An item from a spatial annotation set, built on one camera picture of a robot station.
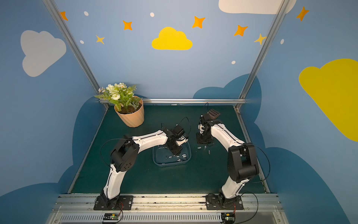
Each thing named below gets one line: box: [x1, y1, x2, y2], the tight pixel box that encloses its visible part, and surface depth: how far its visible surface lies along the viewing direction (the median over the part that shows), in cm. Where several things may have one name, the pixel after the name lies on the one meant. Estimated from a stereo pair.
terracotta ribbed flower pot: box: [114, 98, 145, 128], surface depth 98 cm
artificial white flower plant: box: [94, 82, 142, 113], surface depth 88 cm
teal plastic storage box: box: [152, 141, 192, 167], surface depth 92 cm
